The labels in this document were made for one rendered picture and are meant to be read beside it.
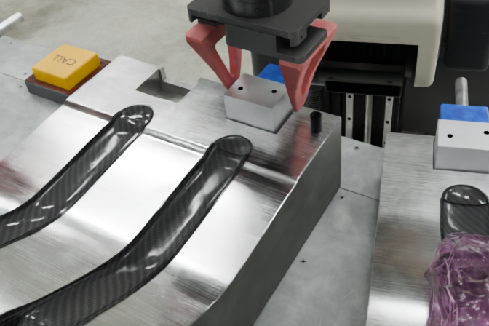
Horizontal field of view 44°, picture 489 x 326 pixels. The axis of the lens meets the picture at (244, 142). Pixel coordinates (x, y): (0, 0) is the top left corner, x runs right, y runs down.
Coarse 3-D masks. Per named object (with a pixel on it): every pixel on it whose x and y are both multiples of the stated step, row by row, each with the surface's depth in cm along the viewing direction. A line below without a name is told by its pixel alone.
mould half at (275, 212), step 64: (128, 64) 63; (64, 128) 57; (192, 128) 54; (256, 128) 54; (0, 192) 51; (128, 192) 50; (256, 192) 48; (320, 192) 54; (0, 256) 43; (64, 256) 44; (192, 256) 44; (256, 256) 45; (128, 320) 38; (192, 320) 39
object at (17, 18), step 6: (18, 12) 64; (12, 18) 63; (18, 18) 64; (0, 24) 63; (6, 24) 63; (12, 24) 63; (18, 24) 64; (0, 30) 62; (6, 30) 63; (0, 36) 62
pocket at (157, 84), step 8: (160, 72) 62; (152, 80) 62; (160, 80) 63; (168, 80) 63; (136, 88) 60; (144, 88) 61; (152, 88) 62; (160, 88) 63; (168, 88) 63; (176, 88) 62; (184, 88) 62; (192, 88) 62; (160, 96) 63; (168, 96) 63; (176, 96) 63
